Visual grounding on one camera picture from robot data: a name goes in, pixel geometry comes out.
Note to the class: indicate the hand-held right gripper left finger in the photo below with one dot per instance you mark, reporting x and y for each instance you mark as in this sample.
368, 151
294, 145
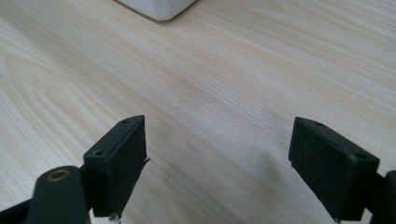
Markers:
121, 168

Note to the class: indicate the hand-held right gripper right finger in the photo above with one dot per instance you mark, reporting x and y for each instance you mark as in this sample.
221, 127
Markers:
330, 174

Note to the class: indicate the white plastic storage box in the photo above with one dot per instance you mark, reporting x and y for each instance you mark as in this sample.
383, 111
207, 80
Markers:
158, 7

